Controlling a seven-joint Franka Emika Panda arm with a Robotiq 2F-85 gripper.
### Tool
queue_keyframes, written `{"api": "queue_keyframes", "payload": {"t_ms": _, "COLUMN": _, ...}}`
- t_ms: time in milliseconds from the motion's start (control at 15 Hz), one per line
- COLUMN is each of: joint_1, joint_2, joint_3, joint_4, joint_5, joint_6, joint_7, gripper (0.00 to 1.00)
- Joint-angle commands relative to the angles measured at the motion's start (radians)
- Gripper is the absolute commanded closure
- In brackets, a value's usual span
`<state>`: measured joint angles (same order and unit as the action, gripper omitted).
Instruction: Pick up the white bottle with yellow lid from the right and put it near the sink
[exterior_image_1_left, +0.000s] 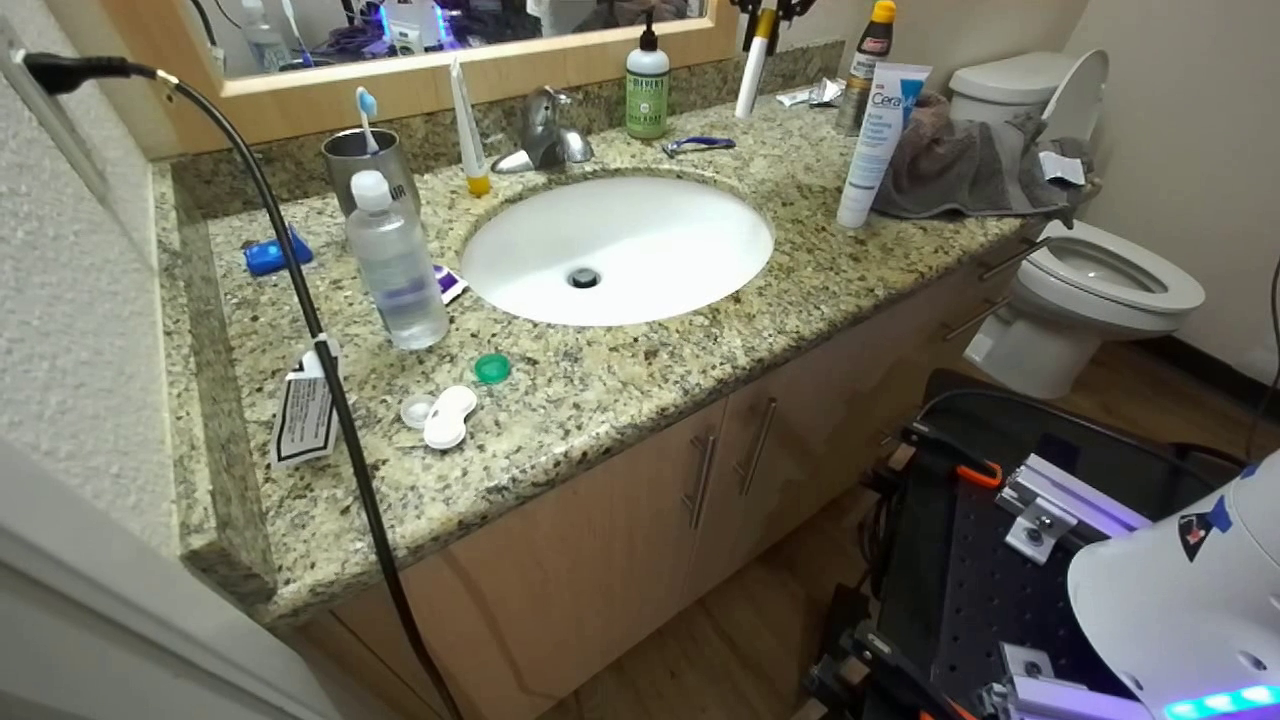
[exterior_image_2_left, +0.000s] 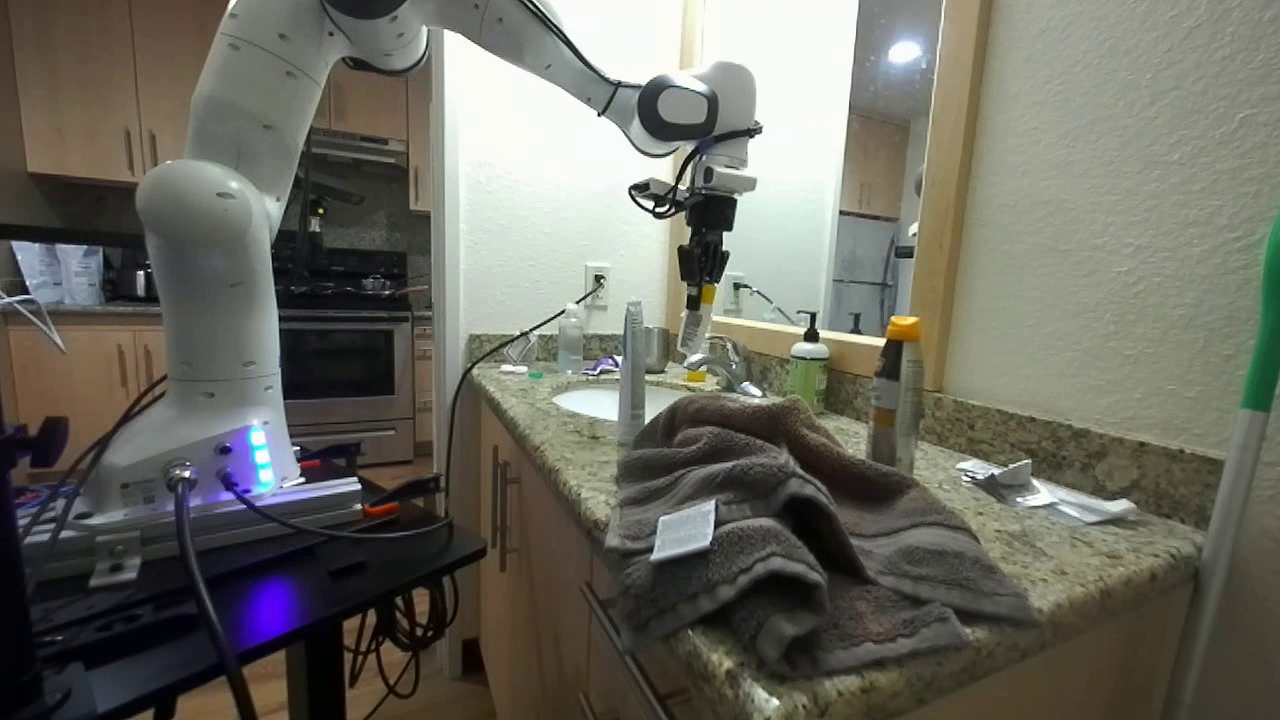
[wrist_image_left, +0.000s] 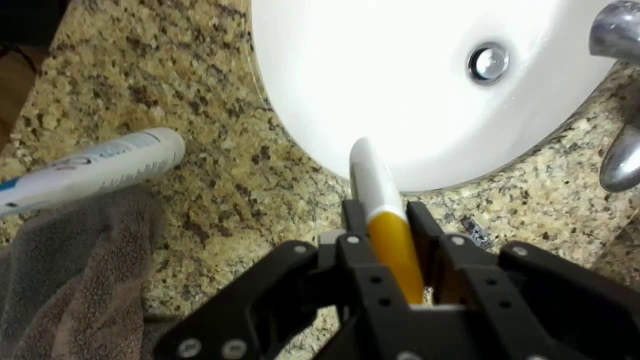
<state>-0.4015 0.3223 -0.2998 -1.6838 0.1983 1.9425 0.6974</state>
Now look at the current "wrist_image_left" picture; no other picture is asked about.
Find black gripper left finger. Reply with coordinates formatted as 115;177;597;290
152;199;407;360

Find white blue lotion tube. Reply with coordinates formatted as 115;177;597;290
0;127;187;220

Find white oval sink basin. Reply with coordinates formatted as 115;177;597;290
247;0;620;196

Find chrome sink faucet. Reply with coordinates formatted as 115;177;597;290
587;0;640;194

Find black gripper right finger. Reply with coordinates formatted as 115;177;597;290
406;199;640;360

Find grey brown bath towel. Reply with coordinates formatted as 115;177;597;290
0;188;170;360

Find metal sink drain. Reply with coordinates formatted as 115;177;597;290
465;41;513;89

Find yellow white marker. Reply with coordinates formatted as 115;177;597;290
348;137;429;308

